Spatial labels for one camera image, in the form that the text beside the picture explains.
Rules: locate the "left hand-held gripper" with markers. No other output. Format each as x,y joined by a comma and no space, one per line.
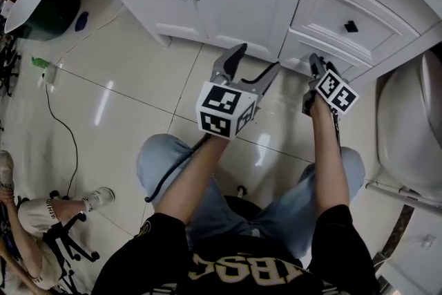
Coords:
217,103

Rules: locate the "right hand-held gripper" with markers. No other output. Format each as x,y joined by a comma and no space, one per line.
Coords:
336,91

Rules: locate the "person's left forearm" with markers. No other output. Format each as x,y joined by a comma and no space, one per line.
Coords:
195,179

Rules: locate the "person's right forearm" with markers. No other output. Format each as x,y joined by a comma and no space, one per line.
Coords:
329,162

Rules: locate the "black drawer knob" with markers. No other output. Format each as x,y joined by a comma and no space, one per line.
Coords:
350,26

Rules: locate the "white drawer with black knob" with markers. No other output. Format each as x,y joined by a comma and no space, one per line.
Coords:
331,7

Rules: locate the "white sink cabinet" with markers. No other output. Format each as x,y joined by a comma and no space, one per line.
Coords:
241,10

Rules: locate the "white toilet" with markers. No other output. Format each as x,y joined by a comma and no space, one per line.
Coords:
407,121

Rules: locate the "black stool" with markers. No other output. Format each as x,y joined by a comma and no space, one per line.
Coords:
241,205

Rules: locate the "white pipe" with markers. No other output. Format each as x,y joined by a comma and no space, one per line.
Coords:
404,192

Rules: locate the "small blue object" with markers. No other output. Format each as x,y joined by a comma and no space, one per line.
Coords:
82,21

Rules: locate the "green plastic object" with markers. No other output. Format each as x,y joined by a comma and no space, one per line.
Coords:
39,62

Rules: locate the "dark bin with white lid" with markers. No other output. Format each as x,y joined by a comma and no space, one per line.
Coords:
45,7

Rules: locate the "person's black printed shirt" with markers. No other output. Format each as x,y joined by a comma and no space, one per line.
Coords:
145,259

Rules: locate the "black office chair base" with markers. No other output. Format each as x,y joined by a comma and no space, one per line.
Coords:
74,242

